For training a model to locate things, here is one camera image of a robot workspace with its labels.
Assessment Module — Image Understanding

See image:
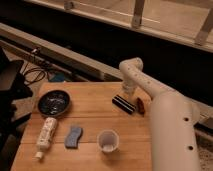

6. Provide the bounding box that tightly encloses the black striped eraser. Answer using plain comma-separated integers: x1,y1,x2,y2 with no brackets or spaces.
112,95,136,114

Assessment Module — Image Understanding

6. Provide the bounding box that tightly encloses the dark round plate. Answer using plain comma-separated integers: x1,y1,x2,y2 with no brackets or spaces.
38,90,70,117

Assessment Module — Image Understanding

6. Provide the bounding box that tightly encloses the blue sponge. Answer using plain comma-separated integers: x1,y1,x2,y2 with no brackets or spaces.
64,126,83,149

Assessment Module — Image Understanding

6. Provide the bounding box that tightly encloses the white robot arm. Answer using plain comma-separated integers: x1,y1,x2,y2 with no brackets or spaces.
119,57,201,171

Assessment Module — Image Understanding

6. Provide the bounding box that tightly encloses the blue object on floor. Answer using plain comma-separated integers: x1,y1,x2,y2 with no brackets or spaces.
49,74,66,82

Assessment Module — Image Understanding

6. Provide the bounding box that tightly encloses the small red brown object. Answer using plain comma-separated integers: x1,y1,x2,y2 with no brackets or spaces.
137,98,145,115

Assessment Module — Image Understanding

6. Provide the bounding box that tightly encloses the white plastic cup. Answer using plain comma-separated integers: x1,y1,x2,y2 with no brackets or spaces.
97,130,119,153

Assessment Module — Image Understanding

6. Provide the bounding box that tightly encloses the black equipment at left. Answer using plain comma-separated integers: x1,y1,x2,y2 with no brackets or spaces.
0,46,33,152

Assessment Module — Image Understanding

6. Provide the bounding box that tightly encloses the black cable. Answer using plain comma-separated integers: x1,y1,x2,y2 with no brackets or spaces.
20,61,54,86

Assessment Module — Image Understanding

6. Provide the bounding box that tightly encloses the white tube with cap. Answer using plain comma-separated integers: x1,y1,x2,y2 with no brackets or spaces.
35,117,57,160

